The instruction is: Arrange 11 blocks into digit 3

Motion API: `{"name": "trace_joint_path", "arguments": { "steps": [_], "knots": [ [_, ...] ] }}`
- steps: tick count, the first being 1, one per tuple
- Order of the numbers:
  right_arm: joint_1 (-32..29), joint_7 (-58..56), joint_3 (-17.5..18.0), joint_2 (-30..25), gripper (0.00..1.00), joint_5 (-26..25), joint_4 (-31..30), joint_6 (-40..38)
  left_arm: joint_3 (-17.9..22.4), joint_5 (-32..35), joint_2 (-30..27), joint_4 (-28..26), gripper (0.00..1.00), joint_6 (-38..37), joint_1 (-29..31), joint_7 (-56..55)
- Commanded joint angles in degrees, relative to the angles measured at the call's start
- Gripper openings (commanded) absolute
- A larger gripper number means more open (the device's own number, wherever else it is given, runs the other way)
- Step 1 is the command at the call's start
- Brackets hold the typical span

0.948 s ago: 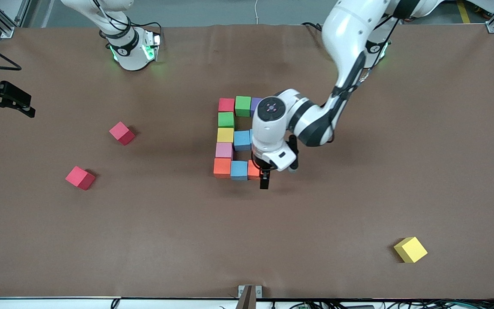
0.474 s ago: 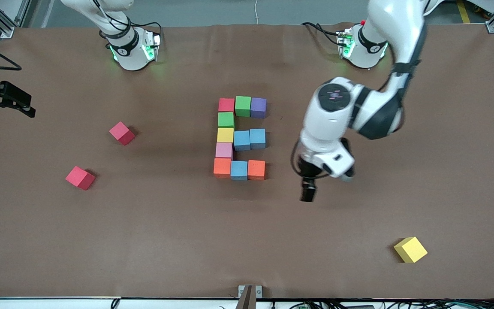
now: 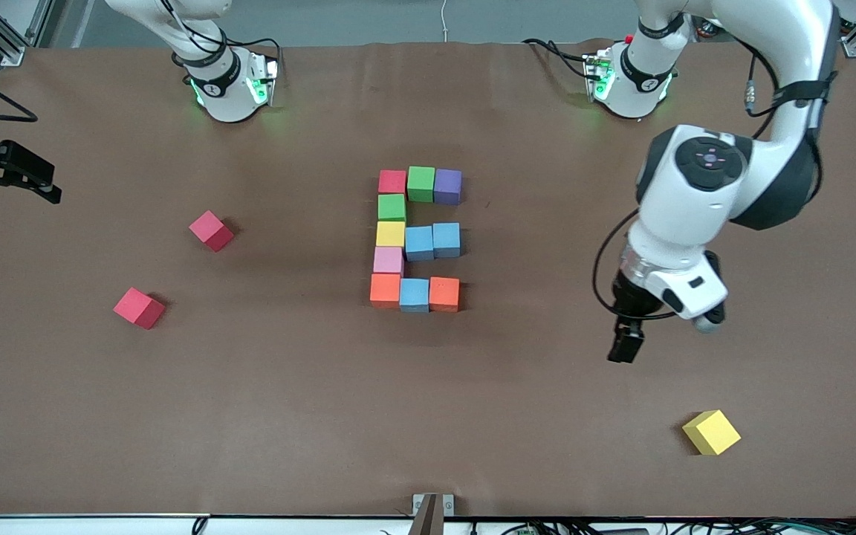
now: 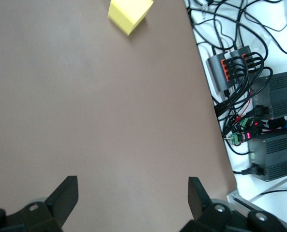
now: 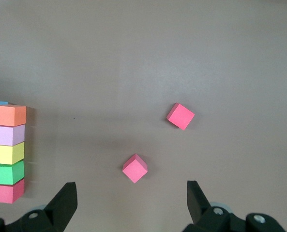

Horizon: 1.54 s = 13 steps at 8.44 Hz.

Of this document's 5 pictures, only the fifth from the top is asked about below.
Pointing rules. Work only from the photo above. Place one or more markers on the brown table cover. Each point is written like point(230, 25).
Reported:
point(143, 60)

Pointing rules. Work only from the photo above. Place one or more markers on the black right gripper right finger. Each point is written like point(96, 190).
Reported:
point(201, 210)

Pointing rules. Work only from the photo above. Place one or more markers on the orange foam cube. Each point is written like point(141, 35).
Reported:
point(9, 115)

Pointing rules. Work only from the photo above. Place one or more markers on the pink foam cube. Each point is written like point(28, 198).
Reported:
point(9, 134)

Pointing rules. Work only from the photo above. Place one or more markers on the yellow foam cube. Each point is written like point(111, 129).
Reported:
point(7, 153)

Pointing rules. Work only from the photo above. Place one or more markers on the red foam cube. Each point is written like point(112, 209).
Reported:
point(7, 192)
point(180, 116)
point(134, 169)

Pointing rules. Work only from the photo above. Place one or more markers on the green foam cube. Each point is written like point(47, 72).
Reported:
point(7, 172)

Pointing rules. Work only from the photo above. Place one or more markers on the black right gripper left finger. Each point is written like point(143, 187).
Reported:
point(61, 207)

